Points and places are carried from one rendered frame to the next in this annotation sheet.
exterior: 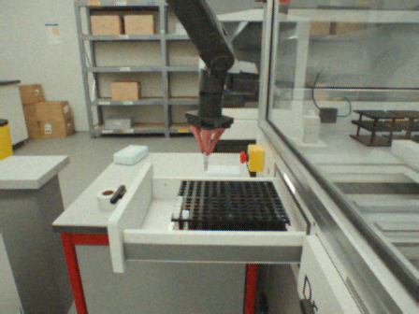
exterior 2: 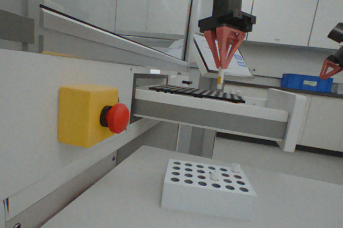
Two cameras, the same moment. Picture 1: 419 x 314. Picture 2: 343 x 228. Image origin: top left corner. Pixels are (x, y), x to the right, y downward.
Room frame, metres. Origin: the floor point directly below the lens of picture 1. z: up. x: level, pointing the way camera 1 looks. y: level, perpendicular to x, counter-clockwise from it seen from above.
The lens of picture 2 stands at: (1.13, 0.00, 0.94)
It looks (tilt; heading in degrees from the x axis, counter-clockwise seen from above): 11 degrees down; 191
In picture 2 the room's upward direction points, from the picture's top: 7 degrees clockwise
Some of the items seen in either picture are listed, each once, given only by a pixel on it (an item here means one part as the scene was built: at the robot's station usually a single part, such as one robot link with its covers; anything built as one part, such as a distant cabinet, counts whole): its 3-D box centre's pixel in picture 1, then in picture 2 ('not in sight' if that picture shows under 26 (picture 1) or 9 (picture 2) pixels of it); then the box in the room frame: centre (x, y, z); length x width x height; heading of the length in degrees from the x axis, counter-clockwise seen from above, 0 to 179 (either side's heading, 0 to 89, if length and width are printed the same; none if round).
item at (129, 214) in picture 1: (137, 206); (277, 113); (0.55, 0.15, 0.87); 0.29 x 0.02 x 0.11; 178
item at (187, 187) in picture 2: not in sight; (205, 186); (0.81, 0.01, 0.78); 0.12 x 0.08 x 0.04; 98
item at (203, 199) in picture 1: (227, 210); (198, 103); (0.54, -0.05, 0.87); 0.22 x 0.18 x 0.06; 88
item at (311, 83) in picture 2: not in sight; (304, 82); (-2.70, 1.28, 1.01); 0.61 x 0.41 x 0.22; 92
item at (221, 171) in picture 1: (223, 171); not in sight; (1.01, -0.06, 0.77); 0.13 x 0.09 x 0.02; 86
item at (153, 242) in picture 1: (232, 212); (194, 104); (0.54, -0.06, 0.86); 0.40 x 0.26 x 0.06; 88
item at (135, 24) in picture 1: (140, 26); not in sight; (4.48, 0.98, 1.66); 0.41 x 0.32 x 0.28; 92
